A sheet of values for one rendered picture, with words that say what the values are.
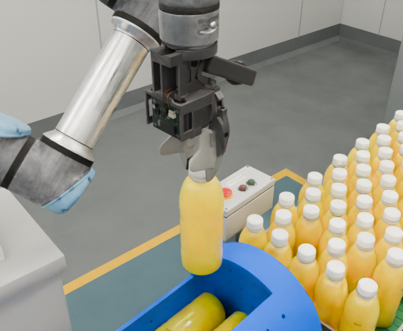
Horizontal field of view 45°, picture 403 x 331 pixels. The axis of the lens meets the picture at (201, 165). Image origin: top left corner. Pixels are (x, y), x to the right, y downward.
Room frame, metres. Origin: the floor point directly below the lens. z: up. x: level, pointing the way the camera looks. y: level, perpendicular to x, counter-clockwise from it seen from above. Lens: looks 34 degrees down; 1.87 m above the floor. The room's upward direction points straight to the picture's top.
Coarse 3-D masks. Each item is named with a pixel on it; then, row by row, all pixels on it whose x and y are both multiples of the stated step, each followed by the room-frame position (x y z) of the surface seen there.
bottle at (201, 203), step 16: (192, 176) 0.61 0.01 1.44; (192, 192) 0.60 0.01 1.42; (208, 192) 0.60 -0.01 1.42; (192, 208) 0.59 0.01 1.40; (208, 208) 0.59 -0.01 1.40; (192, 224) 0.59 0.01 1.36; (208, 224) 0.59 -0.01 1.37; (192, 240) 0.59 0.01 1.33; (208, 240) 0.59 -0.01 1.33; (192, 256) 0.59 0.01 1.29; (208, 256) 0.59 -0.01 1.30; (192, 272) 0.59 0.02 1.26; (208, 272) 0.59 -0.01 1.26
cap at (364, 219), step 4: (364, 212) 0.93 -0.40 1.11; (360, 216) 0.92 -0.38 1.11; (364, 216) 0.92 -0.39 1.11; (368, 216) 0.92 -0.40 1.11; (372, 216) 0.92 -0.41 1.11; (356, 220) 0.92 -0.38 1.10; (360, 220) 0.90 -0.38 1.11; (364, 220) 0.90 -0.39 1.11; (368, 220) 0.90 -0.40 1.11; (372, 220) 0.90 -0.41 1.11; (360, 224) 0.90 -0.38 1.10; (364, 224) 0.90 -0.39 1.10; (368, 224) 0.89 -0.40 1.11; (372, 224) 0.90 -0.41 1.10
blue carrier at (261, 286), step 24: (240, 264) 0.63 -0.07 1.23; (264, 264) 0.63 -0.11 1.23; (192, 288) 0.71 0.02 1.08; (216, 288) 0.74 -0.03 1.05; (240, 288) 0.69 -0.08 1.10; (264, 288) 0.65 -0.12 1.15; (288, 288) 0.59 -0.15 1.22; (144, 312) 0.62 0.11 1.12; (168, 312) 0.66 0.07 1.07; (264, 312) 0.54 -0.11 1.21; (288, 312) 0.56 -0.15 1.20; (312, 312) 0.58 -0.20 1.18
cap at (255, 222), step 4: (252, 216) 0.92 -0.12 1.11; (256, 216) 0.92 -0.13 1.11; (260, 216) 0.92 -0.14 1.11; (248, 220) 0.90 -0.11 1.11; (252, 220) 0.90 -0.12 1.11; (256, 220) 0.90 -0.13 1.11; (260, 220) 0.90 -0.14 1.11; (248, 224) 0.90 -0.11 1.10; (252, 224) 0.89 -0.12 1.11; (256, 224) 0.89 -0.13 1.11; (260, 224) 0.89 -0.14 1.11; (252, 228) 0.89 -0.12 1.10; (256, 228) 0.89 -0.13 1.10; (260, 228) 0.89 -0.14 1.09
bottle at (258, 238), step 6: (246, 228) 0.91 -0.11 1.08; (240, 234) 0.91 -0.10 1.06; (246, 234) 0.89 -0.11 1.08; (252, 234) 0.89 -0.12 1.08; (258, 234) 0.89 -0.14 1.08; (264, 234) 0.89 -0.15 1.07; (240, 240) 0.90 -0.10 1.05; (246, 240) 0.88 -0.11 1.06; (252, 240) 0.88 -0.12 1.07; (258, 240) 0.88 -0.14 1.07; (264, 240) 0.89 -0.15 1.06; (258, 246) 0.87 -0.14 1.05; (264, 246) 0.88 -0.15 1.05
